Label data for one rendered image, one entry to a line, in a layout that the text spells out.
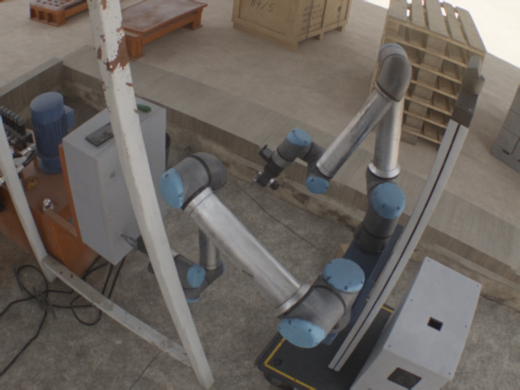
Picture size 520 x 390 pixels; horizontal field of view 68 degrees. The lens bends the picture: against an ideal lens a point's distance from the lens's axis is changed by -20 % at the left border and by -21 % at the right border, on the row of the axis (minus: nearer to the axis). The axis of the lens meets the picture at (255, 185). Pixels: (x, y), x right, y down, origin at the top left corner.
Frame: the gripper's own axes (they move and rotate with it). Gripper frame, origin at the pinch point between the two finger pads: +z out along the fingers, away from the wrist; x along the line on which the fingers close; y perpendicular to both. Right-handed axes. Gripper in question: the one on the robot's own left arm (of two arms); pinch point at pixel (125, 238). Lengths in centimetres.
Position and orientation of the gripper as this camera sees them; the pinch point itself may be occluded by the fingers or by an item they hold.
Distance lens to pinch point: 196.6
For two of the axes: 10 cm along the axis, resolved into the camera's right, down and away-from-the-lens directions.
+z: -8.6, -4.1, 3.1
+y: 5.0, -5.4, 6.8
